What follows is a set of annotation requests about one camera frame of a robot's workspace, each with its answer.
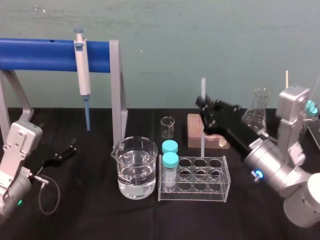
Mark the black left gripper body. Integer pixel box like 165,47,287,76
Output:
34,143,64,174

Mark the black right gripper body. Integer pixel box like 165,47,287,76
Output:
212,103,254,158

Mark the clear white stirring rod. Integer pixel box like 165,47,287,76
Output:
200,77,207,157

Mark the brown block holder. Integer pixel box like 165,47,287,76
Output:
186,113,231,150

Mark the glass conical flask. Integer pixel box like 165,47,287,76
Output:
241,87,272,130

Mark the small empty glass beaker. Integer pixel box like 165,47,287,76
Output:
160,116,175,139

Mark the teal capped clear tube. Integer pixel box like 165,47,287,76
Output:
162,151,180,194
161,140,179,154

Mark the black table cloth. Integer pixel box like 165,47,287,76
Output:
0,106,320,240

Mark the clear acrylic tube rack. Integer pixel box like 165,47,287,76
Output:
157,155,231,203

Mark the white pipette with blue tip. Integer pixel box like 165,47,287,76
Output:
73,26,92,132

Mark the large glass beaker with water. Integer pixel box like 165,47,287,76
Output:
110,135,159,200

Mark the blue horizontal stand tube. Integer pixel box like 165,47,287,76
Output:
0,37,111,74

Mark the thin dark gripper cable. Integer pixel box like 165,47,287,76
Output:
33,174,62,215

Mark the grey stand support frame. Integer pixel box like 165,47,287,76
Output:
108,39,129,145
0,69,35,144

